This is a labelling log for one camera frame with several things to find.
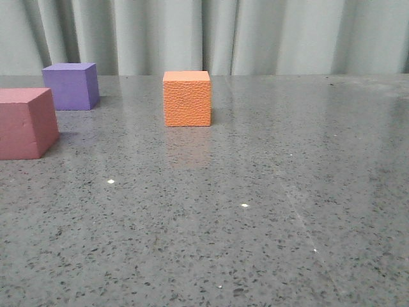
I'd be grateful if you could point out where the orange foam cube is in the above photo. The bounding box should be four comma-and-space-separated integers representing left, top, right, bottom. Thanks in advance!
163, 71, 212, 127

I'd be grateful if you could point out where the grey-green pleated curtain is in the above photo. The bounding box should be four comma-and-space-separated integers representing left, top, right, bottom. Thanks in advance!
1, 1, 408, 75

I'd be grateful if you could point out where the purple foam cube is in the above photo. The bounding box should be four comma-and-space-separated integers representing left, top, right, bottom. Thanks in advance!
42, 63, 100, 111

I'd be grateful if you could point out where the pink foam cube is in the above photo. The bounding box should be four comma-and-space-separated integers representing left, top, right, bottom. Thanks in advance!
1, 88, 59, 160

